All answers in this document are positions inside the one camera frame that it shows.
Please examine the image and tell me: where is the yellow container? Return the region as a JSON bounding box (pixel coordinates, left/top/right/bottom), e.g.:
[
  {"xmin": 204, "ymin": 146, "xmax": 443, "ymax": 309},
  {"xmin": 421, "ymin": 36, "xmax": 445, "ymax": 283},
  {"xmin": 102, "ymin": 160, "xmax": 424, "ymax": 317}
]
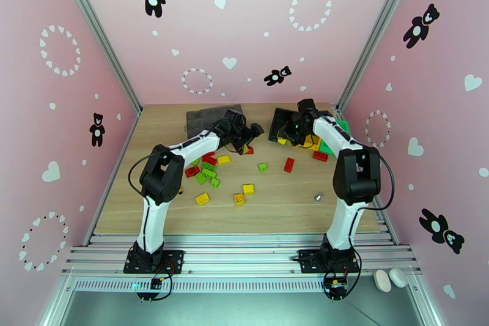
[{"xmin": 296, "ymin": 133, "xmax": 324, "ymax": 152}]

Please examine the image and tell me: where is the black container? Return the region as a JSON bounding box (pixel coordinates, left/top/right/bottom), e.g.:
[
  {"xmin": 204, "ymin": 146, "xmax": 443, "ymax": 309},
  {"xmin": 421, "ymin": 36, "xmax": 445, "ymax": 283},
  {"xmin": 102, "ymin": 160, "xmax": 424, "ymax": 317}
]
[{"xmin": 268, "ymin": 108, "xmax": 303, "ymax": 143}]

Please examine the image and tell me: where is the green container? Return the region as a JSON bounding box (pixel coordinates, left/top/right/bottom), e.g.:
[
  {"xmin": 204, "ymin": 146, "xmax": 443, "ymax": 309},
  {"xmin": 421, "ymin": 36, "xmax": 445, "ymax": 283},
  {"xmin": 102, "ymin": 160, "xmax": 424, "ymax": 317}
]
[{"xmin": 318, "ymin": 119, "xmax": 351, "ymax": 156}]

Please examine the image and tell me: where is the dark grey tray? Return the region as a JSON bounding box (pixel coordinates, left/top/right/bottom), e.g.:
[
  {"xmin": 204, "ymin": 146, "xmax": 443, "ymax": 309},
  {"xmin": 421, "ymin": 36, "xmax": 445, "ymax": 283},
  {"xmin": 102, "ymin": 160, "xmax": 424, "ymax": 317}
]
[{"xmin": 186, "ymin": 103, "xmax": 245, "ymax": 136}]

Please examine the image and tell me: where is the perforated metal strip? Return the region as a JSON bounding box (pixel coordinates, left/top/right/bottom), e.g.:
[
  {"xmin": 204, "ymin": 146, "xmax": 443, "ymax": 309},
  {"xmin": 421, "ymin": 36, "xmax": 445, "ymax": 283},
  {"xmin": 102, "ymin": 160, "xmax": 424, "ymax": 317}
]
[{"xmin": 70, "ymin": 278, "xmax": 330, "ymax": 294}]

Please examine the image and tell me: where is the white oval puck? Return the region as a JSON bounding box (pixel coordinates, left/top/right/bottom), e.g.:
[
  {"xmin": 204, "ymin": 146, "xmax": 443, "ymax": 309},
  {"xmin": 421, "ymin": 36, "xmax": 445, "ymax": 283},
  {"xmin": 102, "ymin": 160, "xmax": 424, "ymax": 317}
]
[
  {"xmin": 388, "ymin": 267, "xmax": 409, "ymax": 289},
  {"xmin": 373, "ymin": 269, "xmax": 393, "ymax": 293}
]

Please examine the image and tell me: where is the aluminium rail platform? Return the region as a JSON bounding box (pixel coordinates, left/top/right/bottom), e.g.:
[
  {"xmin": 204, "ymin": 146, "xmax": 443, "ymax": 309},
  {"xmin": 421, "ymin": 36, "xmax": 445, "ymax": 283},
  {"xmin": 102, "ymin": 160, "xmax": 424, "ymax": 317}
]
[{"xmin": 60, "ymin": 198, "xmax": 424, "ymax": 281}]

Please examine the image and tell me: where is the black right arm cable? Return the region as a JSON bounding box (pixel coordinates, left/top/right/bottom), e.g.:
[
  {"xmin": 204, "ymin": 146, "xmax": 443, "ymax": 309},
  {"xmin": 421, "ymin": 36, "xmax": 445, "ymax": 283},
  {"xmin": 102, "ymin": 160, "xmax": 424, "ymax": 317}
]
[{"xmin": 353, "ymin": 150, "xmax": 396, "ymax": 212}]

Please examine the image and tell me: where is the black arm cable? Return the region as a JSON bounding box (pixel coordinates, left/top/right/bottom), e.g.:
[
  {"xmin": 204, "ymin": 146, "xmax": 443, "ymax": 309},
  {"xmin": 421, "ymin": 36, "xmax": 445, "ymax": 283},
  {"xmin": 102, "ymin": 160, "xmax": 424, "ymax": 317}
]
[
  {"xmin": 353, "ymin": 150, "xmax": 396, "ymax": 212},
  {"xmin": 128, "ymin": 146, "xmax": 181, "ymax": 201}
]

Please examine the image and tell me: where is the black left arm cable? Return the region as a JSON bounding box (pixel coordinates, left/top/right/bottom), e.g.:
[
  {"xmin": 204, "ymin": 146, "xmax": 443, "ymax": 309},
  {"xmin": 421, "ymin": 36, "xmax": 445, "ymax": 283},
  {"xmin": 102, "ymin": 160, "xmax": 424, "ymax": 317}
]
[{"xmin": 128, "ymin": 146, "xmax": 181, "ymax": 201}]

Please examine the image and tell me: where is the aluminium frame post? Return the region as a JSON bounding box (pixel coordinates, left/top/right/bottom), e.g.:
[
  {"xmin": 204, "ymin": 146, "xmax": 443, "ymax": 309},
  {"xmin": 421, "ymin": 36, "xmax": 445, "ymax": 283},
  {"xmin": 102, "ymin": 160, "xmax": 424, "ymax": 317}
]
[
  {"xmin": 51, "ymin": 0, "xmax": 143, "ymax": 115},
  {"xmin": 335, "ymin": 0, "xmax": 425, "ymax": 113}
]

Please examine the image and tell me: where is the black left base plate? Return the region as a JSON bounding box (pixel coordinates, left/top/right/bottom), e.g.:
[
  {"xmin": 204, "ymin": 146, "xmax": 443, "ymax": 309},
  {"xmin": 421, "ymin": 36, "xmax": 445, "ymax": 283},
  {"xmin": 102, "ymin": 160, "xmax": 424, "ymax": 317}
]
[{"xmin": 123, "ymin": 248, "xmax": 185, "ymax": 275}]

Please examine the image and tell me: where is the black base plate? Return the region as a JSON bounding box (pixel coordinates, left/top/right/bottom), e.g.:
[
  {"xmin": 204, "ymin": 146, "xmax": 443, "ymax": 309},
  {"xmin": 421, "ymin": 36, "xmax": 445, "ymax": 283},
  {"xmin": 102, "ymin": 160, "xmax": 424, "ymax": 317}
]
[
  {"xmin": 123, "ymin": 248, "xmax": 185, "ymax": 275},
  {"xmin": 297, "ymin": 248, "xmax": 362, "ymax": 275}
]

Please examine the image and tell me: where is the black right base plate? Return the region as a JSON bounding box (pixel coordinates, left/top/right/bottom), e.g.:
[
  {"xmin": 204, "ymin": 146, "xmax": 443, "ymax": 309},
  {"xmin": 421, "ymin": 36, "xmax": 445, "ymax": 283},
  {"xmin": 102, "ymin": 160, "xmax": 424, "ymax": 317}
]
[{"xmin": 297, "ymin": 248, "xmax": 362, "ymax": 275}]

